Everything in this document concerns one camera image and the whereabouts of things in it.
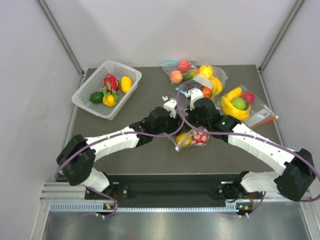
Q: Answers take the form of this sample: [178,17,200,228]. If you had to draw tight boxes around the dark purple grapes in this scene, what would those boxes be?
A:
[183,79,203,91]

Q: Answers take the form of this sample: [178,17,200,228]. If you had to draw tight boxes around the yellow banana in grape bag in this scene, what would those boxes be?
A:
[209,76,223,100]

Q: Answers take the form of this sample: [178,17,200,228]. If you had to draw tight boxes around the polka dot zip bag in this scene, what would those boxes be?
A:
[164,124,210,152]

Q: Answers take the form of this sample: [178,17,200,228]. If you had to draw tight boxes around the yellow lemon in basket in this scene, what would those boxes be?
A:
[102,94,117,108]

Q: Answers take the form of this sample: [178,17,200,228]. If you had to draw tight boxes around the red slider zip bag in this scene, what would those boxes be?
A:
[216,85,279,128]

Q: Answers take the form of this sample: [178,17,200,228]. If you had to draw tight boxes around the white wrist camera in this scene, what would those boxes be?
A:
[162,95,178,119]
[189,88,204,111]

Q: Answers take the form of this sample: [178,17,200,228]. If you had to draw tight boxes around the yellow mango in basket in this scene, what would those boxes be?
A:
[120,76,132,94]

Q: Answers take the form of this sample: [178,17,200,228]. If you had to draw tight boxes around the red pepper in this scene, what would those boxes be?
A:
[191,130,209,146]

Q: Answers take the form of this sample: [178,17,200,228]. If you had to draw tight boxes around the aluminium frame post right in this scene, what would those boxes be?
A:
[257,0,306,75]

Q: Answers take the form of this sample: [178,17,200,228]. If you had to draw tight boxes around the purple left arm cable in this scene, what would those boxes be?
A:
[53,92,186,180]

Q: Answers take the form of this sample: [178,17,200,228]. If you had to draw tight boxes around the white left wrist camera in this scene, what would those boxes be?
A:
[162,95,178,119]

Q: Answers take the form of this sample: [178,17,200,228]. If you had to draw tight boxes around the red apple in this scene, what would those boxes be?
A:
[177,60,191,73]

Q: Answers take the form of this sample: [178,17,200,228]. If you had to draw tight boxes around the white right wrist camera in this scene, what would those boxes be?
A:
[189,88,204,111]

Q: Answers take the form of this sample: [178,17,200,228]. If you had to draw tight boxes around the blue zip bag with grapes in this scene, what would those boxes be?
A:
[175,66,229,100]

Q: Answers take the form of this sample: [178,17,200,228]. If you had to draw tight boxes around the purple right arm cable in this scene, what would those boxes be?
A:
[176,84,320,202]

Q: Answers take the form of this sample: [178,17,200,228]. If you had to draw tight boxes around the red fruit in bag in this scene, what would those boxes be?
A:
[240,91,256,105]

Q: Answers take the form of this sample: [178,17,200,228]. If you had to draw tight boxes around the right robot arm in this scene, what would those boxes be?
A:
[187,97,316,202]

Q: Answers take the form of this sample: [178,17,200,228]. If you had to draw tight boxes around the aluminium frame post left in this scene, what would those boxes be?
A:
[36,0,85,76]

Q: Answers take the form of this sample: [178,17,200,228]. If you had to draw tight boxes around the zip bag with apple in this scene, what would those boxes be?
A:
[160,60,199,87]

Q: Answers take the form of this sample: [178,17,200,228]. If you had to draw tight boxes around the red dragon fruit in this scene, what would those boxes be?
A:
[102,73,120,101]

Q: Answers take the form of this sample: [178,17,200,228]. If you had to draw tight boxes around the yellow banana bunch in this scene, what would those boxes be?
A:
[220,96,252,122]

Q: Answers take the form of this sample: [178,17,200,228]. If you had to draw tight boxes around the small orange pumpkin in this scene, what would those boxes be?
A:
[202,86,213,99]

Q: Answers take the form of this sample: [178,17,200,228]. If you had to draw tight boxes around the green lime in basket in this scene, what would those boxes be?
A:
[89,91,104,104]

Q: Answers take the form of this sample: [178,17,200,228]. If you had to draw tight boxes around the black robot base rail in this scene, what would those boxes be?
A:
[85,173,263,207]

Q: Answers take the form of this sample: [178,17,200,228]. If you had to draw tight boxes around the orange yellow round fruit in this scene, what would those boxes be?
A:
[199,65,214,79]

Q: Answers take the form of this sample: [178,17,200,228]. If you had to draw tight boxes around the pink peach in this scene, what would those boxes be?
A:
[170,70,183,84]

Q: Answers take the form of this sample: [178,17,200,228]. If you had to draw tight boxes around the green red mango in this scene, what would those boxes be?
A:
[182,68,199,81]

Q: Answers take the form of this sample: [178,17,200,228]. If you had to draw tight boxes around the white perforated plastic basket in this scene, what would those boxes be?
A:
[71,60,142,120]

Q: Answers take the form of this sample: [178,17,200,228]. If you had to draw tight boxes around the aluminium frame post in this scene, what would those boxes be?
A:
[257,0,306,75]
[36,0,85,76]

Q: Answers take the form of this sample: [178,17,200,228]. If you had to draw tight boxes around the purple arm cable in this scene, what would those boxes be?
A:
[176,84,320,202]
[53,92,186,180]

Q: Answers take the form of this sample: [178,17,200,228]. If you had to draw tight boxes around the green apple in bag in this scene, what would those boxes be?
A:
[231,97,247,110]

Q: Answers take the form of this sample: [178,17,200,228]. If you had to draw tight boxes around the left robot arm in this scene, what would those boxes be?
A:
[56,107,184,199]

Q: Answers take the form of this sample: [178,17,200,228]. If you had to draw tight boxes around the grey slotted cable duct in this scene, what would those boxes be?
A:
[49,201,241,213]

